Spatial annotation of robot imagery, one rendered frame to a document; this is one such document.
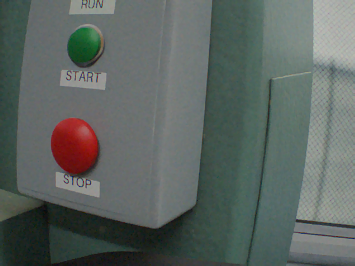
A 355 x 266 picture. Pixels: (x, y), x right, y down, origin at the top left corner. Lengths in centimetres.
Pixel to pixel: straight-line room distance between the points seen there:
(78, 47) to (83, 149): 5
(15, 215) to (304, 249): 147
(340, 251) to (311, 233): 14
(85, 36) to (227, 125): 10
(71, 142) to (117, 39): 6
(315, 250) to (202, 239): 143
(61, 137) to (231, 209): 11
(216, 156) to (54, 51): 12
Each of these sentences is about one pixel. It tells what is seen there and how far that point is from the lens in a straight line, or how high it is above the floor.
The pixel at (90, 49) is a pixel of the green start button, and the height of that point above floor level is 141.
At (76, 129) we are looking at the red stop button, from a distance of 35.
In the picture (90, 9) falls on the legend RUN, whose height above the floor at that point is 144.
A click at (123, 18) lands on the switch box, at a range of 35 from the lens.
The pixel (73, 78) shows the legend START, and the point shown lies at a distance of 36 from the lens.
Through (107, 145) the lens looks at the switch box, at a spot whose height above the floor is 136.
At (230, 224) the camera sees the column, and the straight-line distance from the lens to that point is 41.
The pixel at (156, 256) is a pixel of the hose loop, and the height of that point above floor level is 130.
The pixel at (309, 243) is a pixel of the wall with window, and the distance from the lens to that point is 183.
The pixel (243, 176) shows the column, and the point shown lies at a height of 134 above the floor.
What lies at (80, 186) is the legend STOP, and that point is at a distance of 37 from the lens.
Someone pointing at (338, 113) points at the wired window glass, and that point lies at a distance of 182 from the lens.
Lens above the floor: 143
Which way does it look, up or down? 10 degrees down
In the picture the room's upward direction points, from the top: 5 degrees clockwise
